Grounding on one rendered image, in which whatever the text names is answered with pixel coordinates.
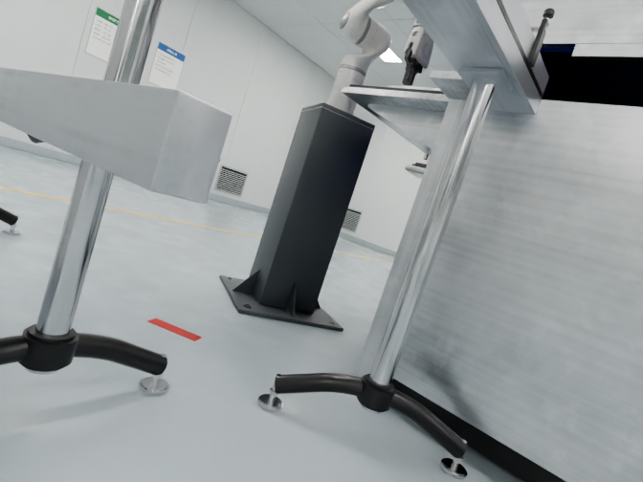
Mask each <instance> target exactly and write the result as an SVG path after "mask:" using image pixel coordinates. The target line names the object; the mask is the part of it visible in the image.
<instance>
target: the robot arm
mask: <svg viewBox="0 0 643 482"><path fill-rule="evenodd" d="M393 1H394V0H361V1H360V2H359V3H357V4H356V5H355V6H353V7H352V8H351V9H350V10H349V11H348V12H347V13H346V14H345V15H344V16H343V19H342V21H341V23H340V32H341V34H342V36H343V37H344V38H345V39H346V40H348V41H349V42H351V43H353V44H355V45H356V46H358V47H360V48H362V49H363V52H362V53H361V54H354V53H350V54H346V55H344V56H343V58H342V60H341V63H340V66H339V69H338V72H337V74H336V77H335V81H334V84H333V87H332V90H331V93H330V96H329V99H328V102H327V104H329V105H331V106H334V107H336V108H338V109H340V110H342V111H345V112H346V113H348V114H350V115H352V116H354V115H353V113H354V110H355V107H356V104H357V103H356V102H355V101H354V100H352V99H351V98H349V97H348V96H347V95H345V94H344V93H342V89H343V87H349V85H350V84H354V85H363V83H364V80H365V77H366V72H367V70H368V67H369V66H370V64H371V63H372V62H373V61H374V60H375V59H376V58H378V57H379V56H381V55H383V54H384V53H385V52H386V51H387V50H388V49H389V47H390V44H391V32H390V31H389V29H388V28H387V27H386V26H384V25H383V24H381V23H380V22H378V21H376V20H375V19H373V18H372V17H370V16H369V15H370V14H371V12H372V11H374V10H375V9H378V8H382V7H385V6H387V5H389V4H391V3H392V2H393ZM433 43H434V42H433V40H432V39H431V37H430V36H429V35H428V34H427V32H426V31H425V30H424V28H423V27H422V26H421V24H420V23H419V22H418V20H417V19H416V18H415V20H414V23H413V26H412V32H411V34H410V37H409V40H408V42H407V45H406V48H405V51H404V57H405V61H406V64H407V65H406V72H405V75H404V78H403V81H402V83H403V84H404V85H409V86H412V84H413V81H414V78H415V75H417V74H421V73H422V69H423V68H424V69H427V68H428V65H429V62H430V59H431V55H432V48H433Z"/></svg>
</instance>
